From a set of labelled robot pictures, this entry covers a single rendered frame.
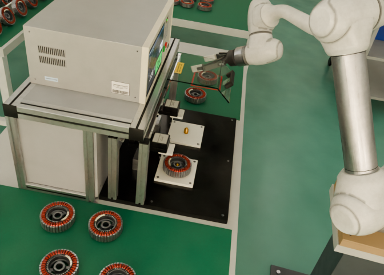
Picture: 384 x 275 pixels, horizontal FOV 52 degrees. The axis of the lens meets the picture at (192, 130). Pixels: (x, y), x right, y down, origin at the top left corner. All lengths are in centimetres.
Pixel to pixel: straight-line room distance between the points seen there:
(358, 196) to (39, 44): 109
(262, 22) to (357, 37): 61
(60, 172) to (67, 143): 15
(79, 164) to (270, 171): 175
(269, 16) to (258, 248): 131
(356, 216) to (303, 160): 179
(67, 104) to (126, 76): 20
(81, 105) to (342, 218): 89
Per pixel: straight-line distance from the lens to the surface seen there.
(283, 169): 293
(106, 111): 128
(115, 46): 124
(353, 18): 124
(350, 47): 125
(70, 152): 137
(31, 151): 143
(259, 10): 179
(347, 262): 175
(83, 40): 127
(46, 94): 137
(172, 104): 167
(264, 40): 176
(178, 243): 138
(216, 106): 202
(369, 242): 157
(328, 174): 305
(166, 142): 147
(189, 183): 152
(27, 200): 152
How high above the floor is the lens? 185
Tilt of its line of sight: 37 degrees down
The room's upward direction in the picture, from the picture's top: 9 degrees clockwise
